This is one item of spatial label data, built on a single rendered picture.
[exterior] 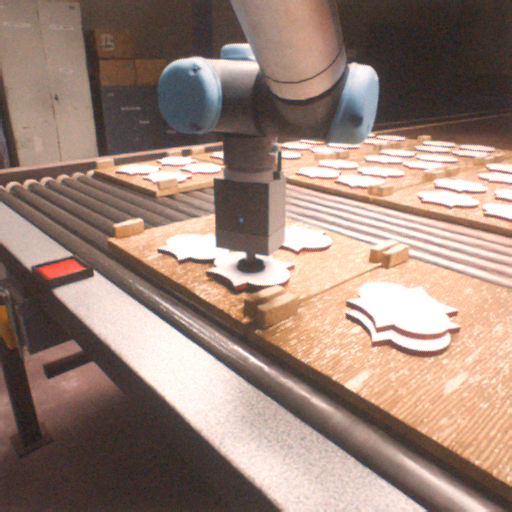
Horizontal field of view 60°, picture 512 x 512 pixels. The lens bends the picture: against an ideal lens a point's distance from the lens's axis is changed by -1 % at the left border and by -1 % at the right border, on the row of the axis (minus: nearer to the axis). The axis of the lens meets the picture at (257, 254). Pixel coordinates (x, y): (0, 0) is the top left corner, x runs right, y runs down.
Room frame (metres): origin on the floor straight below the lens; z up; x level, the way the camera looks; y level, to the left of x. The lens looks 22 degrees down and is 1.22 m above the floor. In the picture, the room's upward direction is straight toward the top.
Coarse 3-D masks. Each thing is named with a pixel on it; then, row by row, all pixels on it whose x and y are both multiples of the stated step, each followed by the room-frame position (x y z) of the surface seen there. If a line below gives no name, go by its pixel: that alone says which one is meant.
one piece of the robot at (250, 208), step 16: (224, 176) 0.60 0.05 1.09; (240, 176) 0.58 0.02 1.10; (256, 176) 0.58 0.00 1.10; (272, 176) 0.59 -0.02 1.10; (224, 192) 0.60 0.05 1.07; (240, 192) 0.59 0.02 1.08; (256, 192) 0.58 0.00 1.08; (272, 192) 0.58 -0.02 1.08; (224, 208) 0.60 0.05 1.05; (240, 208) 0.59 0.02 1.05; (256, 208) 0.58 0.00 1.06; (272, 208) 0.58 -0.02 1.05; (224, 224) 0.60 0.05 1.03; (240, 224) 0.59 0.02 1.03; (256, 224) 0.58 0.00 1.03; (272, 224) 0.58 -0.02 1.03; (224, 240) 0.60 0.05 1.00; (240, 240) 0.59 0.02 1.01; (256, 240) 0.58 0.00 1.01; (272, 240) 0.58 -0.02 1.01
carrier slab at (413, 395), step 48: (336, 288) 0.58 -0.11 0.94; (432, 288) 0.58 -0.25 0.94; (480, 288) 0.58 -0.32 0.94; (288, 336) 0.45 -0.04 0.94; (336, 336) 0.45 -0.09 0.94; (480, 336) 0.45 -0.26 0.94; (336, 384) 0.37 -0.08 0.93; (384, 384) 0.36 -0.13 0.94; (432, 384) 0.36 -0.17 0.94; (480, 384) 0.36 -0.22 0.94; (432, 432) 0.30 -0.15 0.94; (480, 432) 0.30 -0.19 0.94; (480, 480) 0.26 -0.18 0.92
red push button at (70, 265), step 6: (54, 264) 0.68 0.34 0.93; (60, 264) 0.68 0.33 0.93; (66, 264) 0.68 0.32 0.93; (72, 264) 0.68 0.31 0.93; (78, 264) 0.68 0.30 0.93; (42, 270) 0.66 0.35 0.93; (48, 270) 0.66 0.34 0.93; (54, 270) 0.66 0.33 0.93; (60, 270) 0.66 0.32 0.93; (66, 270) 0.66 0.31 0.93; (72, 270) 0.66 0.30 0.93; (48, 276) 0.63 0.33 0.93
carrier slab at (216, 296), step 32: (192, 224) 0.87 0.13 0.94; (288, 224) 0.87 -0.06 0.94; (128, 256) 0.72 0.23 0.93; (160, 256) 0.70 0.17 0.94; (288, 256) 0.70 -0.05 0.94; (320, 256) 0.70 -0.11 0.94; (352, 256) 0.70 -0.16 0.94; (192, 288) 0.58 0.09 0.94; (224, 288) 0.58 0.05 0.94; (288, 288) 0.58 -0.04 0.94; (320, 288) 0.58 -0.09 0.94; (224, 320) 0.51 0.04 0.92
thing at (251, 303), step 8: (272, 288) 0.52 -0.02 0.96; (280, 288) 0.52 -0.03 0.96; (248, 296) 0.50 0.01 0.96; (256, 296) 0.50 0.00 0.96; (264, 296) 0.50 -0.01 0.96; (272, 296) 0.51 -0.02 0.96; (248, 304) 0.49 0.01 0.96; (256, 304) 0.49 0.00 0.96; (248, 312) 0.49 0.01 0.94; (256, 312) 0.49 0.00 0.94
